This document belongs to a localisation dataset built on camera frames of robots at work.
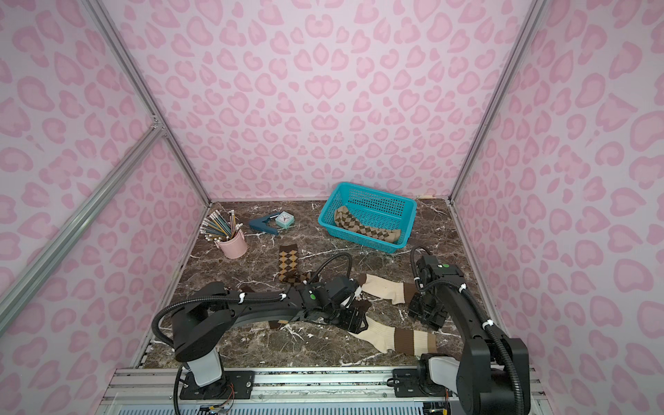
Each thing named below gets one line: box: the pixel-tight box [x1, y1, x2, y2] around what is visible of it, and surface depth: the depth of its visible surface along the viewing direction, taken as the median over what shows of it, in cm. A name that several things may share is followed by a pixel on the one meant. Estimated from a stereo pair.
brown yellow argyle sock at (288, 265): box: [278, 243, 313, 285], surface depth 100 cm
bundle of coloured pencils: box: [199, 210, 244, 242], surface depth 97 cm
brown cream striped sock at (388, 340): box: [348, 316, 439, 357], surface depth 82 cm
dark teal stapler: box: [249, 211, 281, 236], surface depth 112 cm
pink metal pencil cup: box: [215, 229, 248, 260], surface depth 100 cm
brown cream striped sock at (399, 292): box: [357, 273, 419, 306], surface depth 93 cm
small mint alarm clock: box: [274, 210, 295, 230], surface depth 112 cm
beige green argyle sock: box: [333, 205, 402, 243], surface depth 109 cm
